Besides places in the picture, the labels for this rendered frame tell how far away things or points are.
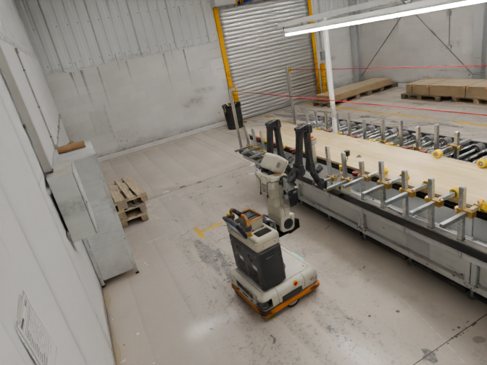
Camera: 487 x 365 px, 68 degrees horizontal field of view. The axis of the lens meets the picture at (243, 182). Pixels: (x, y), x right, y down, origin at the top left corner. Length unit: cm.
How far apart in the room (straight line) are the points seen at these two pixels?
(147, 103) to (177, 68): 130
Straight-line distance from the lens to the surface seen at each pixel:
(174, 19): 1094
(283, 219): 334
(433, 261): 382
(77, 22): 1054
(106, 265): 460
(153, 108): 1071
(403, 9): 335
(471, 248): 310
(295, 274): 350
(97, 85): 1047
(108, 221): 438
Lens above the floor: 238
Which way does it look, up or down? 22 degrees down
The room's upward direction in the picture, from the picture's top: 12 degrees counter-clockwise
